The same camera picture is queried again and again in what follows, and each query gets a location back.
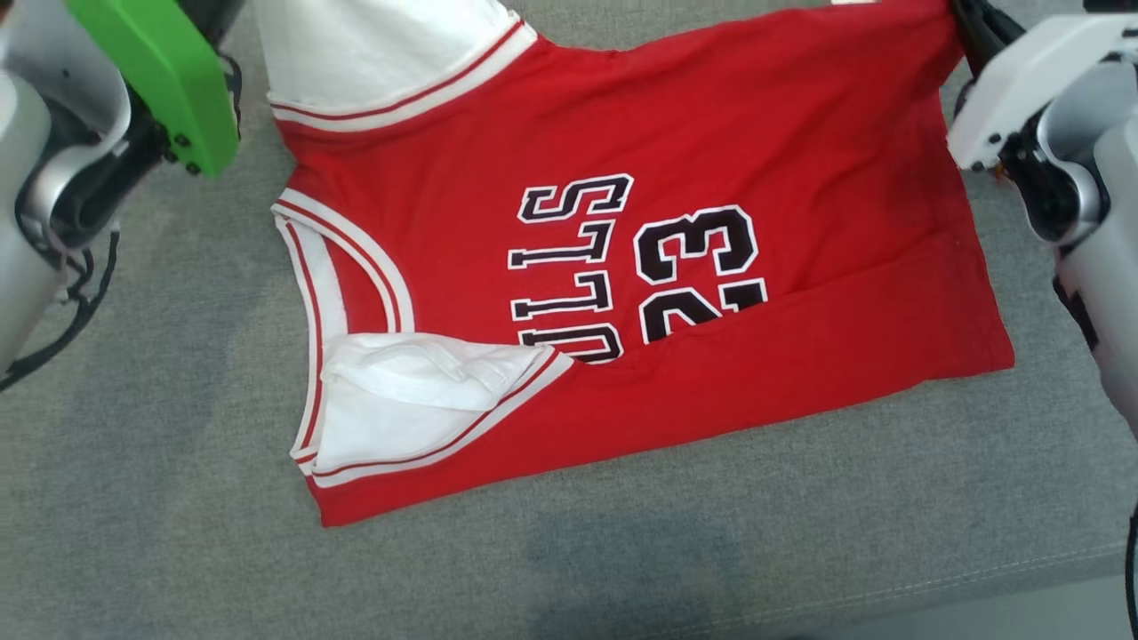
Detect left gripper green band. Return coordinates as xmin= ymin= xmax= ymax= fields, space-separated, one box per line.
xmin=66 ymin=0 xmax=249 ymax=178

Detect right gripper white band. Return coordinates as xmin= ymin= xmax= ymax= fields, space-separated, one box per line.
xmin=946 ymin=0 xmax=1138 ymax=172

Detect red basketball jersey white sleeves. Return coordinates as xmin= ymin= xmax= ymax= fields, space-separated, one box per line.
xmin=252 ymin=0 xmax=1017 ymax=528

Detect grey fabric sofa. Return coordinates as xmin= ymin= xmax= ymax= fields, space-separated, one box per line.
xmin=0 ymin=0 xmax=1138 ymax=640

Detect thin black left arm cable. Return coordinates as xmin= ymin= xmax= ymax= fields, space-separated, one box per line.
xmin=0 ymin=227 xmax=123 ymax=393

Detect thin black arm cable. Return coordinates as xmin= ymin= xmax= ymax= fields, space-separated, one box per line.
xmin=1124 ymin=505 xmax=1138 ymax=640
xmin=0 ymin=227 xmax=123 ymax=393

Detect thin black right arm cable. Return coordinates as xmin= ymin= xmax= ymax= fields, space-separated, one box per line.
xmin=1124 ymin=505 xmax=1138 ymax=640

